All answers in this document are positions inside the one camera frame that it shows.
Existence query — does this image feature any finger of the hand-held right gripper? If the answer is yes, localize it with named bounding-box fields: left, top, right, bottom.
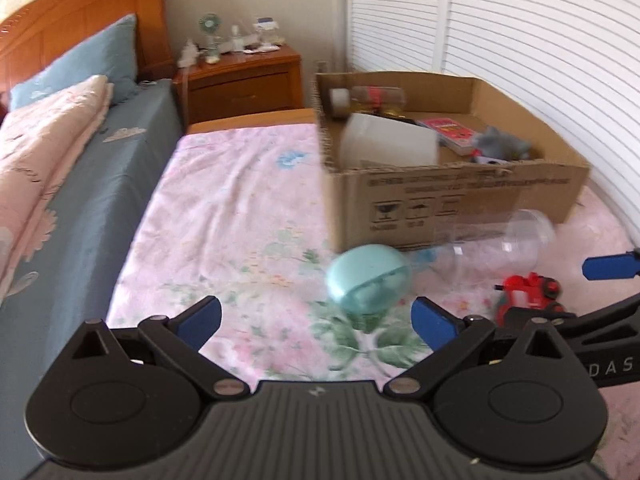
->
left=582, top=249, right=640, bottom=282
left=504, top=297, right=640, bottom=357

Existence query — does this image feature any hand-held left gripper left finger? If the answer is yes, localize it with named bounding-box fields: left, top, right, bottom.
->
left=70, top=295, right=251, bottom=402

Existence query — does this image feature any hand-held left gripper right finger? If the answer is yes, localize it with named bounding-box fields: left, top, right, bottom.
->
left=382, top=296, right=571, bottom=404

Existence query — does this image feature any red toy train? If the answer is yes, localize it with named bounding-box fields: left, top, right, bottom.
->
left=492, top=272, right=566, bottom=326

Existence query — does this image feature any brown cardboard box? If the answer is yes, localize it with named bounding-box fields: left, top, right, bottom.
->
left=312, top=72, right=592, bottom=253

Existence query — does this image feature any grey plush toy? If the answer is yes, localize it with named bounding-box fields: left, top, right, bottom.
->
left=470, top=126, right=533, bottom=163

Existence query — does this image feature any white plastic jar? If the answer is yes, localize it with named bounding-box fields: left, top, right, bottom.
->
left=340, top=112, right=441, bottom=171

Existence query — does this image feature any pink card box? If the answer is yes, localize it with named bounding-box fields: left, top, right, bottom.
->
left=416, top=116, right=478, bottom=157

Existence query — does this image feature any golden capsule pill bottle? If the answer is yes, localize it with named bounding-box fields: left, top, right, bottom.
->
left=328, top=86, right=407, bottom=121

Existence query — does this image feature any clear plastic bottle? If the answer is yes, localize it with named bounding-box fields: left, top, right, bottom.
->
left=430, top=209, right=556, bottom=286

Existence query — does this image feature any pink floral bedsheet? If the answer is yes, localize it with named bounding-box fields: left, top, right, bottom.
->
left=105, top=122, right=640, bottom=480

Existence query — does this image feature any blue bed sheet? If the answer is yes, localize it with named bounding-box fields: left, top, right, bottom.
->
left=0, top=80, right=183, bottom=480

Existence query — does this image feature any wide white louvered door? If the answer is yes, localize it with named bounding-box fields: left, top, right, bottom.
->
left=442, top=0, right=640, bottom=241

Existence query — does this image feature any pink floral quilt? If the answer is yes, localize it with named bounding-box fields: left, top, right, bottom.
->
left=0, top=75, right=115, bottom=301

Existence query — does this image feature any wooden nightstand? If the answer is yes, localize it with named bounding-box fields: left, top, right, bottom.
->
left=172, top=42, right=304, bottom=131

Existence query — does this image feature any white power strip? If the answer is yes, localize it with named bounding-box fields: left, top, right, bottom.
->
left=177, top=40, right=201, bottom=68

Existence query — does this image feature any large blue pillow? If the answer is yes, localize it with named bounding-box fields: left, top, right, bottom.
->
left=10, top=13, right=140, bottom=110

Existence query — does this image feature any small green desk fan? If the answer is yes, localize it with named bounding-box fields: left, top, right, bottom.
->
left=197, top=13, right=222, bottom=63

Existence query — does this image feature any white device stand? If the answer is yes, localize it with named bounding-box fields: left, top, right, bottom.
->
left=252, top=17, right=286, bottom=47

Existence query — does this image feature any narrow white louvered door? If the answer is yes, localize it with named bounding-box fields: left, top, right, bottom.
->
left=345, top=0, right=453, bottom=77

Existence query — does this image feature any wooden headboard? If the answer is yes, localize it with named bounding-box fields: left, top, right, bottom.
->
left=0, top=0, right=173, bottom=111

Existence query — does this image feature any small wooden bed frame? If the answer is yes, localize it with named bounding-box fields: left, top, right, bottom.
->
left=187, top=108, right=318, bottom=135

